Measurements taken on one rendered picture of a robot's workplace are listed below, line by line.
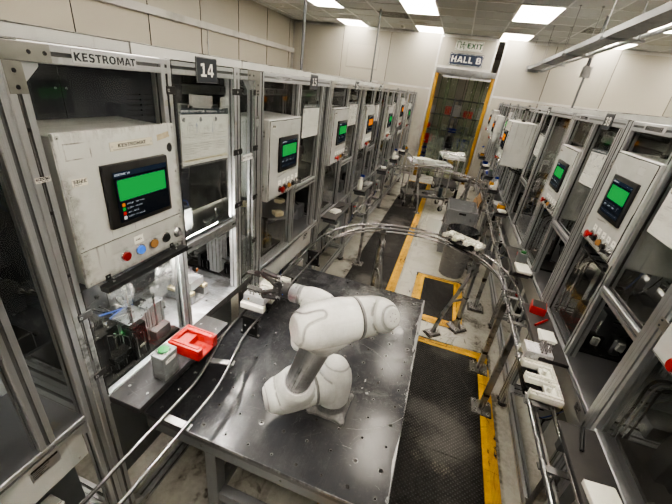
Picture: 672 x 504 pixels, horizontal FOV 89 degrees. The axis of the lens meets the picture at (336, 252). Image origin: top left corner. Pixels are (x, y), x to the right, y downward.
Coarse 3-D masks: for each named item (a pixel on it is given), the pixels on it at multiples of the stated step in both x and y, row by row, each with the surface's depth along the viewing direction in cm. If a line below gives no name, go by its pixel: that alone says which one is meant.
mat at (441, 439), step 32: (416, 352) 296; (448, 352) 301; (416, 384) 264; (448, 384) 268; (480, 384) 272; (416, 416) 238; (448, 416) 241; (480, 416) 244; (416, 448) 217; (448, 448) 219; (480, 448) 222; (416, 480) 199; (448, 480) 201; (480, 480) 203
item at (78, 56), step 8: (72, 56) 86; (80, 56) 87; (88, 56) 89; (96, 56) 91; (104, 56) 93; (112, 56) 95; (120, 56) 97; (128, 56) 100; (88, 64) 90; (96, 64) 92; (104, 64) 94; (112, 64) 96; (120, 64) 98; (128, 64) 100; (256, 120) 172; (48, 176) 87
